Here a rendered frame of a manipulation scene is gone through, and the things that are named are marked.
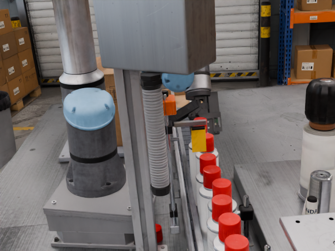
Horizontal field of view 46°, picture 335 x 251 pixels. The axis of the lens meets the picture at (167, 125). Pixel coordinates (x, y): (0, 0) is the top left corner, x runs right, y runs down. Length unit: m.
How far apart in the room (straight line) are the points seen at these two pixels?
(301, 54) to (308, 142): 3.63
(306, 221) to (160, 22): 0.33
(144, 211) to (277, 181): 0.42
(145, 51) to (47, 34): 5.03
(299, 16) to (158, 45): 3.84
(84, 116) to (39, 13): 4.74
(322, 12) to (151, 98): 3.90
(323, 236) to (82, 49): 0.72
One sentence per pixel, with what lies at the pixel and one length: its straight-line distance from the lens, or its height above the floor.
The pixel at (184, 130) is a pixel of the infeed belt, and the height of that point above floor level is 0.88.
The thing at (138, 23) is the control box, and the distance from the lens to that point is 0.60.
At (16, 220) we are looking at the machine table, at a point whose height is 0.83.
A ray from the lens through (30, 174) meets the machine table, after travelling 1.39.
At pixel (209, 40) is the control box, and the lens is 0.62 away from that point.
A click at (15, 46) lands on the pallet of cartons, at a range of 4.91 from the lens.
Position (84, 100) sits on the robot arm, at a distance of 0.92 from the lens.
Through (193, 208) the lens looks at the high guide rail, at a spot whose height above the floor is 0.96.
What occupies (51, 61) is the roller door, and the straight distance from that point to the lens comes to 5.67.
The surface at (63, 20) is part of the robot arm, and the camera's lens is 0.99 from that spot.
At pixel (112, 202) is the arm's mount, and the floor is 0.93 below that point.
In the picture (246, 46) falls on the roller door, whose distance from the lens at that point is 5.13.
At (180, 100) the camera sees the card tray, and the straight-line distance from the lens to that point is 1.91.
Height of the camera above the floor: 1.43
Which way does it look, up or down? 22 degrees down
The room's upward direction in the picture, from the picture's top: 4 degrees counter-clockwise
